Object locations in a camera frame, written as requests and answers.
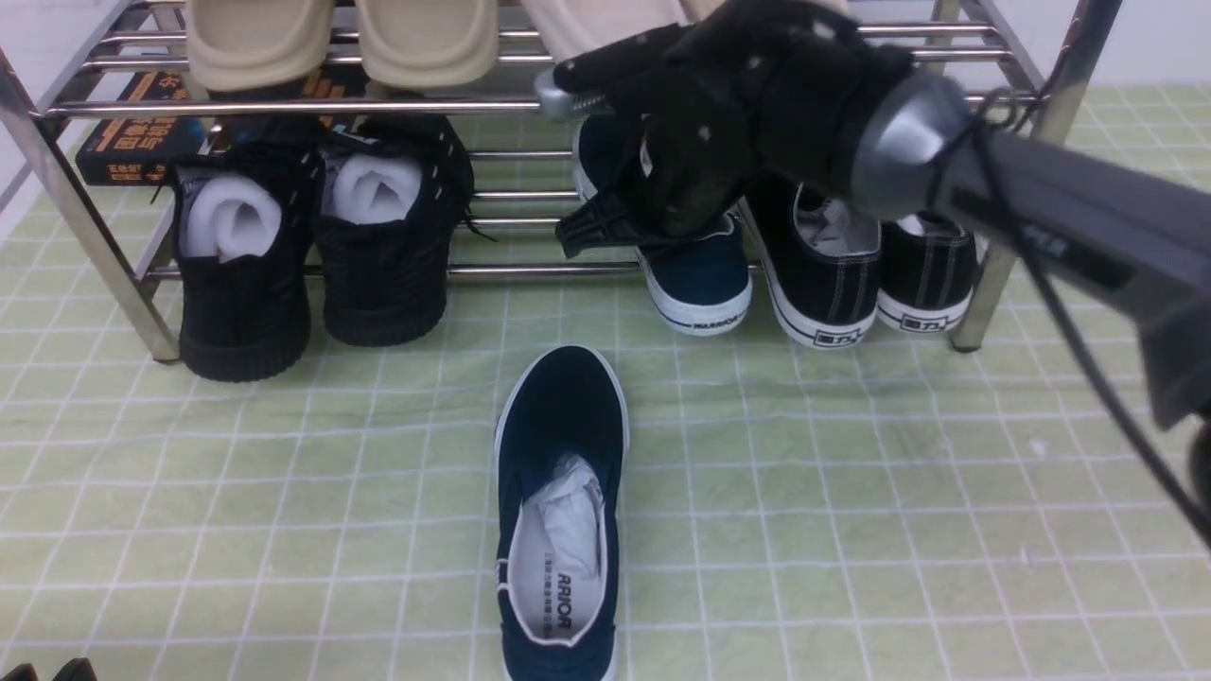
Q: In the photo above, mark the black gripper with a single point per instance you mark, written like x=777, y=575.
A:
x=759, y=87

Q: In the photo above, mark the navy slip-on shoe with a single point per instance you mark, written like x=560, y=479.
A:
x=702, y=288
x=560, y=445

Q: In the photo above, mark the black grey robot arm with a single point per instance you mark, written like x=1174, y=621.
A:
x=1134, y=242

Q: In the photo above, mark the silver metal shoe rack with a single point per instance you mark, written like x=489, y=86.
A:
x=146, y=37

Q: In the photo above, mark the cream slipper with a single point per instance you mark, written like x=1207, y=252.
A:
x=569, y=28
x=701, y=9

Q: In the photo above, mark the cream slipper far right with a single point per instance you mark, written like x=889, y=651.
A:
x=701, y=9

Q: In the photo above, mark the black boot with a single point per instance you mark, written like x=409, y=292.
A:
x=241, y=234
x=396, y=188

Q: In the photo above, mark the black canvas sneaker left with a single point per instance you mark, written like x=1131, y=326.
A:
x=820, y=258

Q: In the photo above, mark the black canvas sneaker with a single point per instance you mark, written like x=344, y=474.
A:
x=928, y=267
x=820, y=258

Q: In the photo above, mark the tan slipper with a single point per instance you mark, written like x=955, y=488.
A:
x=237, y=46
x=421, y=45

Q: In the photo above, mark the black canvas sneaker right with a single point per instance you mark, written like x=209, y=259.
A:
x=928, y=267

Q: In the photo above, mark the black boot far left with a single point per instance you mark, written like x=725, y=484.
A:
x=241, y=234

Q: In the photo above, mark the tan slipper far left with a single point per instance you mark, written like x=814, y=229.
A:
x=237, y=46

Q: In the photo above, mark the black orange book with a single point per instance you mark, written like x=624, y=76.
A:
x=128, y=152

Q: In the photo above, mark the green checkered floor cloth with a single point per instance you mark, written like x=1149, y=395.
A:
x=895, y=512

